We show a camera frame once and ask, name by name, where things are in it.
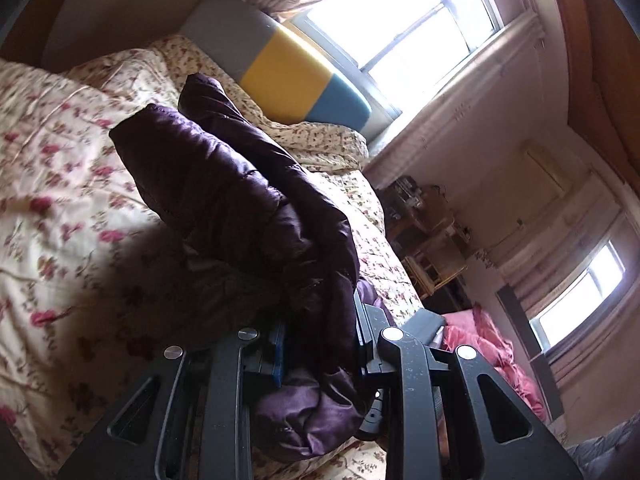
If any cluttered wooden desk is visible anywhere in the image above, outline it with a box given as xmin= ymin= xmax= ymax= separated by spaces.
xmin=379 ymin=175 xmax=457 ymax=243

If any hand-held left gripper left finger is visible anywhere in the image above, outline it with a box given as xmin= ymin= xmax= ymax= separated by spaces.
xmin=57 ymin=324 xmax=287 ymax=480

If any brown wooden wardrobe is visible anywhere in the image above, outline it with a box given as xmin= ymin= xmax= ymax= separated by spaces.
xmin=0 ymin=0 xmax=86 ymax=58

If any floral bed quilt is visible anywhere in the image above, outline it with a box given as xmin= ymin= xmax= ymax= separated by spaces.
xmin=0 ymin=35 xmax=426 ymax=480

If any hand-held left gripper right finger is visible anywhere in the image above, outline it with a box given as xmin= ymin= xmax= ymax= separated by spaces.
xmin=354 ymin=292 xmax=585 ymax=480

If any small side window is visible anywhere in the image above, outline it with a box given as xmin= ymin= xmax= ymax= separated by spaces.
xmin=529 ymin=240 xmax=629 ymax=352

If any pale sheer curtain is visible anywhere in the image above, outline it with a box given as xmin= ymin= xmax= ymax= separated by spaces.
xmin=500 ymin=170 xmax=623 ymax=313

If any dark flat panel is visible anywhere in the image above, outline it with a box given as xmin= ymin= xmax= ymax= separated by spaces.
xmin=495 ymin=284 xmax=567 ymax=422

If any blue grey cloth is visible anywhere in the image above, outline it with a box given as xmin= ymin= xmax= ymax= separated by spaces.
xmin=567 ymin=417 xmax=640 ymax=480

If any grey yellow blue headboard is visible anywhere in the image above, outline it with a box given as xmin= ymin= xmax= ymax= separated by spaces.
xmin=179 ymin=0 xmax=373 ymax=139

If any small silver radio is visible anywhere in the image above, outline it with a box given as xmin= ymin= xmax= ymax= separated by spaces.
xmin=394 ymin=176 xmax=427 ymax=209

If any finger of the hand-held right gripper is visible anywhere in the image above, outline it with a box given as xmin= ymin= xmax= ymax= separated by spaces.
xmin=404 ymin=308 xmax=447 ymax=350
xmin=356 ymin=387 xmax=390 ymax=442

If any purple quilted down jacket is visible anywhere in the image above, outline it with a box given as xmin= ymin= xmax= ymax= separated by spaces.
xmin=109 ymin=72 xmax=388 ymax=463

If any brown wooden door panel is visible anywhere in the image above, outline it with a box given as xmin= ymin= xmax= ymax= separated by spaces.
xmin=542 ymin=0 xmax=640 ymax=186

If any pink cloth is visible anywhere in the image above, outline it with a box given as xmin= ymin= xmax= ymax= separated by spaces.
xmin=435 ymin=305 xmax=549 ymax=422

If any wooden chair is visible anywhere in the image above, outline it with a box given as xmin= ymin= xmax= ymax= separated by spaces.
xmin=402 ymin=230 xmax=469 ymax=297

